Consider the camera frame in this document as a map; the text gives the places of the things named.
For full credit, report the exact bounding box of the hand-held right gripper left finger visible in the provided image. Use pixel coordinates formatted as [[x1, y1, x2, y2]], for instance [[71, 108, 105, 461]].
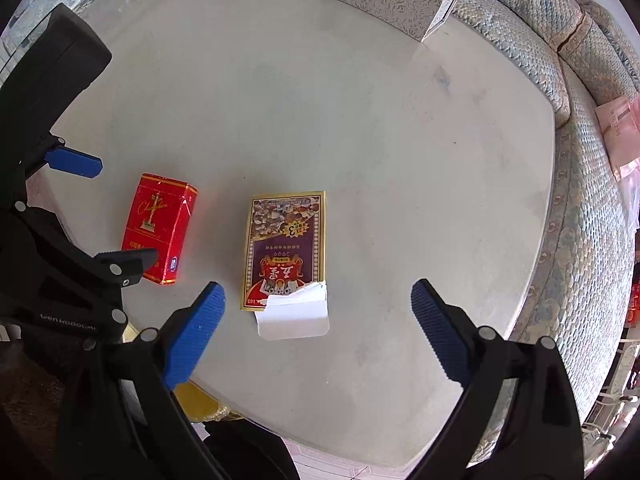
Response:
[[55, 281, 227, 480]]

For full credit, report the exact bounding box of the patterned fabric sofa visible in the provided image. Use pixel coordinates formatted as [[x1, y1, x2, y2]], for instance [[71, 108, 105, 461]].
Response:
[[430, 0, 640, 466]]

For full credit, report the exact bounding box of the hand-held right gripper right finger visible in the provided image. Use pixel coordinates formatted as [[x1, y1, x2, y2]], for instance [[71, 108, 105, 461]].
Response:
[[410, 278, 584, 480]]

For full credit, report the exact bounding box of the red cigarette box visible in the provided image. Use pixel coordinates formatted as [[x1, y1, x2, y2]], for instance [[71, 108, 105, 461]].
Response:
[[121, 172, 198, 287]]

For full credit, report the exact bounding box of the purple gold card box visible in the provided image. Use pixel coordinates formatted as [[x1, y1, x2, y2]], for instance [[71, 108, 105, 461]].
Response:
[[239, 191, 332, 342]]

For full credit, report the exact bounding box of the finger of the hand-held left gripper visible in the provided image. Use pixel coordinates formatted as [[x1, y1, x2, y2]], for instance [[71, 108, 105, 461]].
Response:
[[0, 132, 104, 206], [0, 200, 160, 343]]

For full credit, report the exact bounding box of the pink plastic bag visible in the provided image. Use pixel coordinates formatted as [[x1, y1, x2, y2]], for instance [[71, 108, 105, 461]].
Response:
[[595, 97, 640, 183]]

